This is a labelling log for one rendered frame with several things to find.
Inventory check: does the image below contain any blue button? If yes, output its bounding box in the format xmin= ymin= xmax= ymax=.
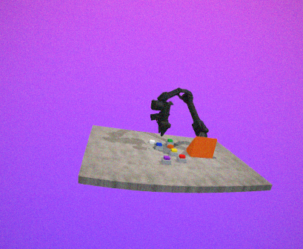
xmin=154 ymin=142 xmax=163 ymax=150

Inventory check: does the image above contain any purple button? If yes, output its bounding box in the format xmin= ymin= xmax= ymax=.
xmin=162 ymin=156 xmax=171 ymax=165

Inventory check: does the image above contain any red button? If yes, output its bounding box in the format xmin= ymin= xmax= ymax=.
xmin=176 ymin=154 xmax=187 ymax=163

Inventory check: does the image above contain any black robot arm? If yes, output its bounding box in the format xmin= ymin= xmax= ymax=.
xmin=150 ymin=87 xmax=209 ymax=137

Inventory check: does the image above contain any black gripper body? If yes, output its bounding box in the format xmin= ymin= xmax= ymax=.
xmin=156 ymin=110 xmax=171 ymax=128

